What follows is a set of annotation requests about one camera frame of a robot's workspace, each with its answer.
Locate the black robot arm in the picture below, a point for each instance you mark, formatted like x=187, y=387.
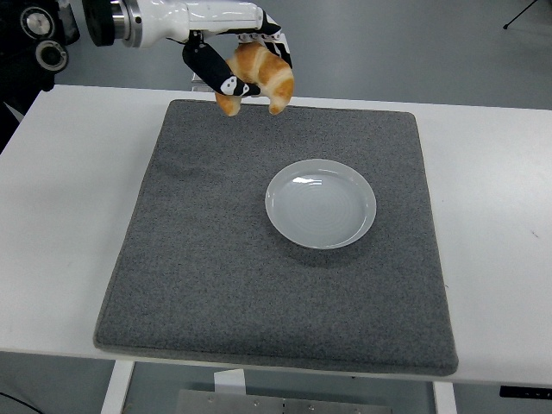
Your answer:
x=99, y=21

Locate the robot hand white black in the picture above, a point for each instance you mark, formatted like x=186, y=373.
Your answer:
x=207, y=19

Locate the white round plate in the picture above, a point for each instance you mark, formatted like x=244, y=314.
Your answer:
x=321, y=207

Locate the grey metal plate with screws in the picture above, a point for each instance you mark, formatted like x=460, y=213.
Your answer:
x=259, y=405

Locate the large black bulky object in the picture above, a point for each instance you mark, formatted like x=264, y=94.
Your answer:
x=6, y=133

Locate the golden croissant bread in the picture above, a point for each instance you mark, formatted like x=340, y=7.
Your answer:
x=271, y=73

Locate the white table leg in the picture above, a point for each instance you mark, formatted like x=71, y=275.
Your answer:
x=444, y=399
x=116, y=388

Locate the dark translucent cup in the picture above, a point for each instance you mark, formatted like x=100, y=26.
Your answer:
x=74, y=26

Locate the small clear plastic box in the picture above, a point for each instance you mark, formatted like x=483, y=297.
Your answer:
x=197, y=86

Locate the black table control panel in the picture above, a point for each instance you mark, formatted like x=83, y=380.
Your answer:
x=526, y=393

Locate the black tripod leg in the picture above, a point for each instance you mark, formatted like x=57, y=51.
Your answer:
x=505, y=26

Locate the grey felt mat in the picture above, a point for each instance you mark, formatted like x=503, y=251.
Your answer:
x=259, y=293

